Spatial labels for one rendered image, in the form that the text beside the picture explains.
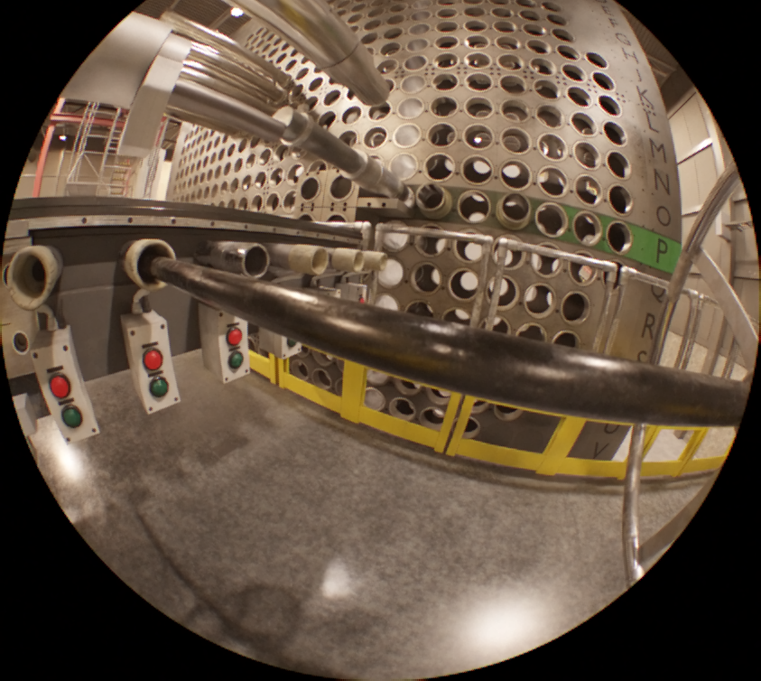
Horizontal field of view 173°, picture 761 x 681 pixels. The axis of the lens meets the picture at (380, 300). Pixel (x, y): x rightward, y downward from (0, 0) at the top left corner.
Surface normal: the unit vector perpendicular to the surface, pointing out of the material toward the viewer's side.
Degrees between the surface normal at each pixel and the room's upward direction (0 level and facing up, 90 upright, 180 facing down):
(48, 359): 90
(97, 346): 90
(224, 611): 0
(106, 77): 144
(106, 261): 90
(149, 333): 90
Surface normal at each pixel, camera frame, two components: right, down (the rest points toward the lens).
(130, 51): 0.81, 0.51
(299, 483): 0.12, -0.97
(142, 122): 0.90, 0.19
